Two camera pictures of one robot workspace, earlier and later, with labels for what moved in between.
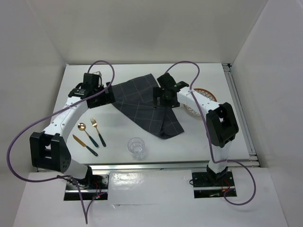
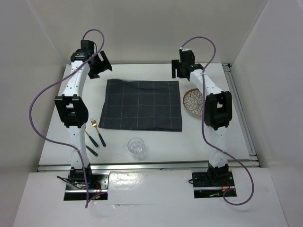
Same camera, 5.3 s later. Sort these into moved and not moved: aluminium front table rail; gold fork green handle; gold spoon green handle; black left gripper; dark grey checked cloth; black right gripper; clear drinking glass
Moved: black right gripper; black left gripper; dark grey checked cloth
Not moved: gold fork green handle; clear drinking glass; gold spoon green handle; aluminium front table rail
